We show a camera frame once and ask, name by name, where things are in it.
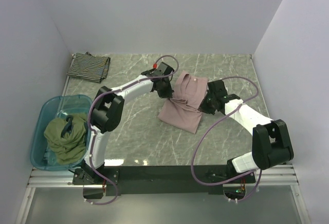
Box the aluminium rail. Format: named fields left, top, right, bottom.
left=15, top=167, right=85, bottom=224

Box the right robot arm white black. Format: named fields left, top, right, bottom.
left=199, top=80, right=294, bottom=182

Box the green tank top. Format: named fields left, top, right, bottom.
left=44, top=113, right=88, bottom=165

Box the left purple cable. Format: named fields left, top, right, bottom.
left=87, top=54, right=180, bottom=206

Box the blue plastic basket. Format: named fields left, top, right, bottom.
left=30, top=95, right=92, bottom=171

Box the black base beam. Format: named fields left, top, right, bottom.
left=72, top=165, right=224, bottom=196

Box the striped folded tank top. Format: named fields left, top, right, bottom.
left=67, top=52, right=111, bottom=83

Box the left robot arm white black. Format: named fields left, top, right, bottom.
left=81, top=62, right=175, bottom=184

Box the pink tank top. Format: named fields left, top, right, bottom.
left=158, top=71, right=208, bottom=134

